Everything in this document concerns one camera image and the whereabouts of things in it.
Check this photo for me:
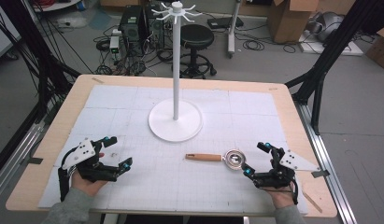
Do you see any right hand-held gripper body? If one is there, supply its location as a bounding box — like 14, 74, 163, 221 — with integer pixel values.
253, 146, 321, 205

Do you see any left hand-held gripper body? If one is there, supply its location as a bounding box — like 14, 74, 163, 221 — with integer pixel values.
57, 138, 121, 203

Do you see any metal strainer with wooden handle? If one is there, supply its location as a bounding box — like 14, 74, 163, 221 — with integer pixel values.
184, 148, 248, 172

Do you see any person's right hand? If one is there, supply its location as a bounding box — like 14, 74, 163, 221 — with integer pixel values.
264, 183, 297, 210

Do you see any person's left hand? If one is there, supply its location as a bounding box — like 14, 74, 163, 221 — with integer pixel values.
70, 152, 108, 198

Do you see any black tape piece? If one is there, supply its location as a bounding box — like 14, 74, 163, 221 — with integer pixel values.
26, 156, 45, 166
310, 169, 332, 179

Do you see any thin wooden strip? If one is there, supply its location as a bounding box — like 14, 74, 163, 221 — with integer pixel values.
301, 183, 324, 215

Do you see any white gridded mat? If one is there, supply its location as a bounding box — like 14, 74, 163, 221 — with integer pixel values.
37, 84, 309, 216

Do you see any white hook stand rack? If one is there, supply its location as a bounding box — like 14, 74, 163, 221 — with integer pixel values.
148, 1, 204, 144

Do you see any small white green device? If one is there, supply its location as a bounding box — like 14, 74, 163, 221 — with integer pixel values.
108, 28, 122, 61

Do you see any black computer tower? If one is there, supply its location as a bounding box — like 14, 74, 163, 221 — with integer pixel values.
118, 5, 165, 57

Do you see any white metal floor stand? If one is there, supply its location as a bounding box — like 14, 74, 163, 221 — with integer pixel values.
226, 0, 242, 60

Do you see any white flat board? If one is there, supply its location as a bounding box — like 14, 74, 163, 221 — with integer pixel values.
297, 30, 365, 57

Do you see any large open cardboard box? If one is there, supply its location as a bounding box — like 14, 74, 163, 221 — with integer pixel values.
266, 0, 322, 45

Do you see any black round stool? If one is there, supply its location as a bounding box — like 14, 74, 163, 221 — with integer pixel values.
179, 23, 218, 79

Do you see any flat black device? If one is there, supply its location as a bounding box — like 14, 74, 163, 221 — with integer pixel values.
206, 16, 245, 31

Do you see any grey machine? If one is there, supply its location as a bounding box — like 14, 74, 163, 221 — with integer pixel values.
306, 11, 346, 43

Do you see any small cardboard box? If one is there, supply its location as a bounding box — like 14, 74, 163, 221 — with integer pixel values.
364, 24, 384, 70

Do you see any aluminium rail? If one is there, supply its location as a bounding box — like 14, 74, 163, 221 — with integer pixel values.
295, 102, 358, 224
0, 120, 47, 204

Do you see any bundle of black floor cables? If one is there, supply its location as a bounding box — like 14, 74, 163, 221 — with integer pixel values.
93, 24, 175, 77

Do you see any coiled black cable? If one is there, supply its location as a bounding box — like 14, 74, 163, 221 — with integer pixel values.
242, 39, 266, 52

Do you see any black metal frame strut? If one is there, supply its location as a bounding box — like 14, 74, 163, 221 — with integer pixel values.
285, 0, 384, 135
0, 0, 82, 120

